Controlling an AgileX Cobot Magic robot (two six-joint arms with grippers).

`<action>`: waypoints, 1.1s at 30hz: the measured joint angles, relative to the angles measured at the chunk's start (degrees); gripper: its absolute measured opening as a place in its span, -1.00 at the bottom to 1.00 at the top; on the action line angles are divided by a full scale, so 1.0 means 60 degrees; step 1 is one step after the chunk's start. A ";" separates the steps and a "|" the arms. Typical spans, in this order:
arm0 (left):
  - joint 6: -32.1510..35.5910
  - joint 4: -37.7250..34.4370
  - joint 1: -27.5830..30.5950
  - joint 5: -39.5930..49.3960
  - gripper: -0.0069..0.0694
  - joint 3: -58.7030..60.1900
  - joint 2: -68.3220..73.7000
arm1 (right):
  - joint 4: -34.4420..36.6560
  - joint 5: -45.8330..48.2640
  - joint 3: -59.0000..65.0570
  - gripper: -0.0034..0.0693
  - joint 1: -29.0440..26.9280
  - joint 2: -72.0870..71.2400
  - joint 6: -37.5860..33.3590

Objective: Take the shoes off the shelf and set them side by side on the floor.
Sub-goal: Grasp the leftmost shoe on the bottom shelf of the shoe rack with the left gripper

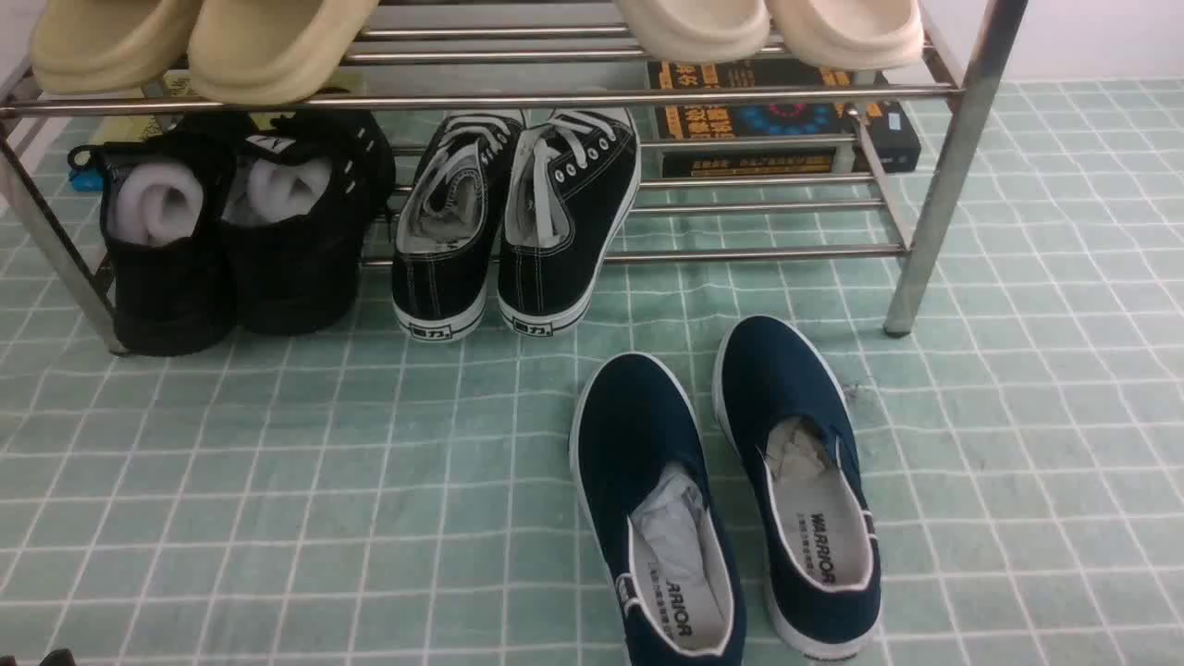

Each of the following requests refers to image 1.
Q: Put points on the yellow and blue book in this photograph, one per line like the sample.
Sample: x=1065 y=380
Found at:
x=137 y=129

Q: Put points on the navy slip-on shoe left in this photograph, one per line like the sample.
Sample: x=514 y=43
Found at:
x=640 y=473

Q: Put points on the navy slip-on shoe right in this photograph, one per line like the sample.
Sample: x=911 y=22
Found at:
x=784 y=412

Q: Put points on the black canvas lace-up shoe right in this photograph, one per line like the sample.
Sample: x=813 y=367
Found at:
x=573 y=183

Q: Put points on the green checkered floor mat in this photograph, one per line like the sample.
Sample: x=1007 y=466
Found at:
x=357 y=498

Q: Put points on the black canvas lace-up shoe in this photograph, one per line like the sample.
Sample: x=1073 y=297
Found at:
x=573 y=183
x=451 y=221

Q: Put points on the black knit sneaker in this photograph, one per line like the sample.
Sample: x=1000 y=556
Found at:
x=302 y=200
x=161 y=203

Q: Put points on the navy slip-on shoe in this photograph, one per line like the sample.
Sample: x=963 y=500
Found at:
x=640 y=473
x=784 y=412

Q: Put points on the cream slipper far right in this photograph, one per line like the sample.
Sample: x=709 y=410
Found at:
x=850 y=35

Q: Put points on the black book with orange text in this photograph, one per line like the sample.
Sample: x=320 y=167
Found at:
x=786 y=120

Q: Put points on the cream slipper inner right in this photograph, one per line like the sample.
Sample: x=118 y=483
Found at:
x=698 y=32

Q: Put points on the tan slipper far left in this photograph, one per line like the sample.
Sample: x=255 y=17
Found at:
x=83 y=47

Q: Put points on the cream slipper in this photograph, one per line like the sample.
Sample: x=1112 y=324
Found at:
x=850 y=35
x=698 y=32

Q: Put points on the black canvas lace-up shoe left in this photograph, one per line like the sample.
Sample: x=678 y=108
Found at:
x=451 y=221

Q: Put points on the silver metal shoe rack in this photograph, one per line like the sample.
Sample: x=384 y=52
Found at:
x=968 y=93

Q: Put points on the tan slipper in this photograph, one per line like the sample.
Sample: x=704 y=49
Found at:
x=83 y=47
x=271 y=52

